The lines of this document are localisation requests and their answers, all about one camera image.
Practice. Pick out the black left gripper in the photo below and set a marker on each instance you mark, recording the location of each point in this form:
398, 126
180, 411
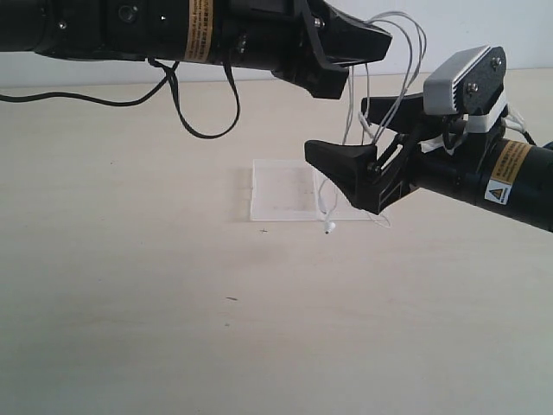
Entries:
305, 43

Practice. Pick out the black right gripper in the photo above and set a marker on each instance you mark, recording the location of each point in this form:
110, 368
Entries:
506, 177

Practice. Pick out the clear plastic hinged case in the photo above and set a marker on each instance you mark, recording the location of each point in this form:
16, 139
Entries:
292, 190

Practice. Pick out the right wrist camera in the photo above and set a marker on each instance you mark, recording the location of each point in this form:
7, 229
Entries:
471, 83

